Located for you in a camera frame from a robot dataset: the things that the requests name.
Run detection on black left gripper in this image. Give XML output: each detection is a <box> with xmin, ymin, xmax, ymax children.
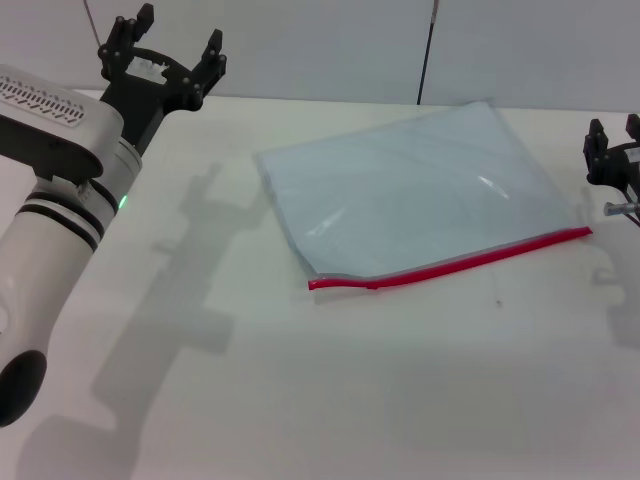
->
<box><xmin>97</xmin><ymin>3</ymin><xmax>230</xmax><ymax>155</ymax></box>

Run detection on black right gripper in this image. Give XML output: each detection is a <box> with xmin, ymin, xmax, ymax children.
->
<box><xmin>582</xmin><ymin>113</ymin><xmax>640</xmax><ymax>202</ymax></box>

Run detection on clear document bag red zipper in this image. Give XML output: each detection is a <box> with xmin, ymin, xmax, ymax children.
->
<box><xmin>256</xmin><ymin>99</ymin><xmax>595</xmax><ymax>292</ymax></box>

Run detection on thin black vertical pole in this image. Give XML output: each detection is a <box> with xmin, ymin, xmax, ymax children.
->
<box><xmin>415</xmin><ymin>0</ymin><xmax>442</xmax><ymax>106</ymax></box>

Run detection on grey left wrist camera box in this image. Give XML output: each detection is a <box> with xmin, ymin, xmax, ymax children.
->
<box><xmin>0</xmin><ymin>63</ymin><xmax>125</xmax><ymax>182</ymax></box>

